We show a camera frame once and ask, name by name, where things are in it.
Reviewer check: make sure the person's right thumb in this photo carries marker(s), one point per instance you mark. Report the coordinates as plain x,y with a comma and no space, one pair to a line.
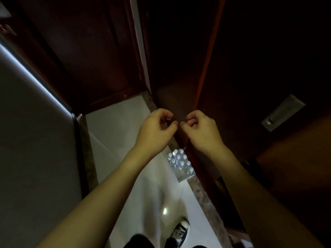
185,127

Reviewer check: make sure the person's right hand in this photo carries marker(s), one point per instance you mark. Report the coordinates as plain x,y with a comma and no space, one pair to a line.
204,134

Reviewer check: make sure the black and white sneaker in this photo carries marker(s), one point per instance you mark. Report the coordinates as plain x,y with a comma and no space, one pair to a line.
179,233

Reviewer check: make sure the person's right forearm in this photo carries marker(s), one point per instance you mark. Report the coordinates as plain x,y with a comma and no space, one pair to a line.
256,204

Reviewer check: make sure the dark wooden cabinet panel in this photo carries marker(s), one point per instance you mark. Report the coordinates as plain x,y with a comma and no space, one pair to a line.
85,46

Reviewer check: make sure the person's black trouser leg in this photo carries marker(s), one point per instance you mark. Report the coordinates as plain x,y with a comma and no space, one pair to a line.
138,242

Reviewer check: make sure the person's left forearm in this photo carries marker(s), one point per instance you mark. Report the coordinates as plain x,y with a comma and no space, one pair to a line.
103,201

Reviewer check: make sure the person's left thumb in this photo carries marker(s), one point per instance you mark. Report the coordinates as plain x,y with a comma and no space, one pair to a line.
172,127

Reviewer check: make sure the person's left hand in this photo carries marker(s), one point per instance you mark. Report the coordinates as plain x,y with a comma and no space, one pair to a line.
152,135

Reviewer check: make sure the pack of clear water bottles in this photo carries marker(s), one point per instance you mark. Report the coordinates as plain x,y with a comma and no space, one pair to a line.
181,165

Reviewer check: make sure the person's right middle finger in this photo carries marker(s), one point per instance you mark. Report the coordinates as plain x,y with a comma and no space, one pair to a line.
192,123

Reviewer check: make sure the dark wooden door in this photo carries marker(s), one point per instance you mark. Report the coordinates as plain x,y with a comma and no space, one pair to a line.
258,61

